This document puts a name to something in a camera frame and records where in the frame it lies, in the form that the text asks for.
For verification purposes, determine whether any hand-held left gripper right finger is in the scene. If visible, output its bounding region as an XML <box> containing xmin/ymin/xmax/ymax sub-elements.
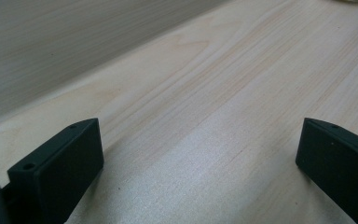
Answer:
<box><xmin>295</xmin><ymin>117</ymin><xmax>358</xmax><ymax>224</ymax></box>

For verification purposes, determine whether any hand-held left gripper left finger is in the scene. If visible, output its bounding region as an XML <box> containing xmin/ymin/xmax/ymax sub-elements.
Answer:
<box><xmin>1</xmin><ymin>118</ymin><xmax>104</xmax><ymax>224</ymax></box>

